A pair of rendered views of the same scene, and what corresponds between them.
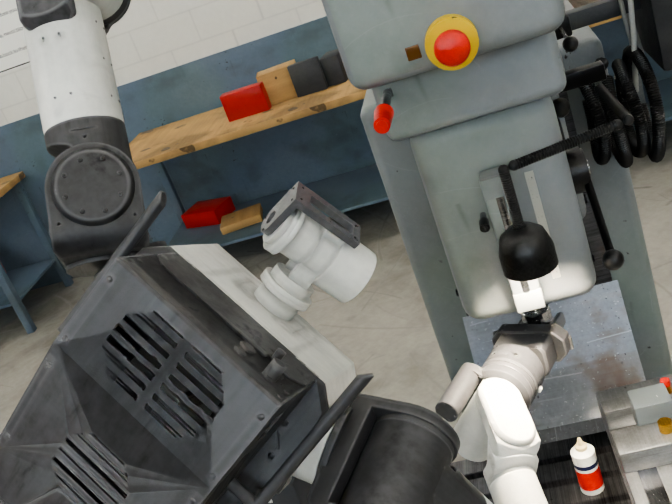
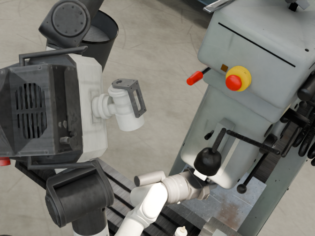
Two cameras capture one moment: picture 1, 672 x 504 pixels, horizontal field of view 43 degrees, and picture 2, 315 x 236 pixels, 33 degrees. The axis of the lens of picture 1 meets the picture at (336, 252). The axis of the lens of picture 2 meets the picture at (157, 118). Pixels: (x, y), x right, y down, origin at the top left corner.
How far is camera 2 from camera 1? 0.48 m
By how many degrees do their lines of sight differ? 15
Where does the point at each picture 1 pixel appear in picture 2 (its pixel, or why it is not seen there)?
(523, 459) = (142, 221)
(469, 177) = (219, 115)
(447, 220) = (199, 121)
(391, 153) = not seen: hidden behind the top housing
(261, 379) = (57, 140)
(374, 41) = (214, 51)
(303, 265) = (115, 106)
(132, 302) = (40, 81)
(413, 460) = (89, 198)
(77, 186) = (63, 15)
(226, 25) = not seen: outside the picture
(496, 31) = (257, 89)
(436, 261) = not seen: hidden behind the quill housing
